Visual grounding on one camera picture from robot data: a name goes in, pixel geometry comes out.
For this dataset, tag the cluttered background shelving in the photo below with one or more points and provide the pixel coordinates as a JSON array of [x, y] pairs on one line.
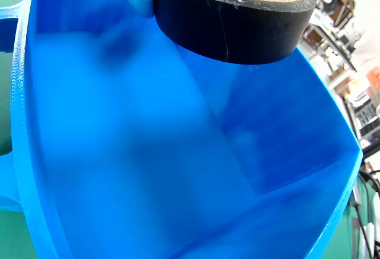
[[341, 33]]

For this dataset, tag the black electrical tape roll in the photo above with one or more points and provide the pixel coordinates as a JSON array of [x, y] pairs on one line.
[[237, 27]]

